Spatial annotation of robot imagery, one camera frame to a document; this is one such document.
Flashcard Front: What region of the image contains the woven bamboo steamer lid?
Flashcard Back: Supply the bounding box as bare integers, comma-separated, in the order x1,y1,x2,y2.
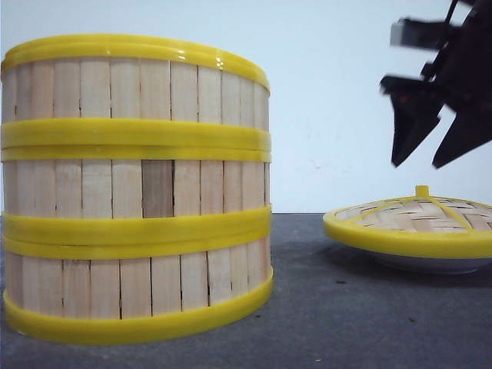
323,185,491,259

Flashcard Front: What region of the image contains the white plate under lid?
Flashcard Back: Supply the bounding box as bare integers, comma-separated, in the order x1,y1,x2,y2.
364,251,491,275

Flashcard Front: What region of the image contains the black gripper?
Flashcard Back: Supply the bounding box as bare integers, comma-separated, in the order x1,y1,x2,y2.
381,7,491,168

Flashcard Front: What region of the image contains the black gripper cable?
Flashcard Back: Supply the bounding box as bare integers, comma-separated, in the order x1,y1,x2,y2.
444,0,477,28

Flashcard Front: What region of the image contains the bamboo steamer basket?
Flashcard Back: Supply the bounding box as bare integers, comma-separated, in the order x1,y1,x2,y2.
2,236,274,346
2,160,271,260

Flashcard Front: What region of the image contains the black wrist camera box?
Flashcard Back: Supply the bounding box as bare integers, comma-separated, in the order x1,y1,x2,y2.
390,18,461,50

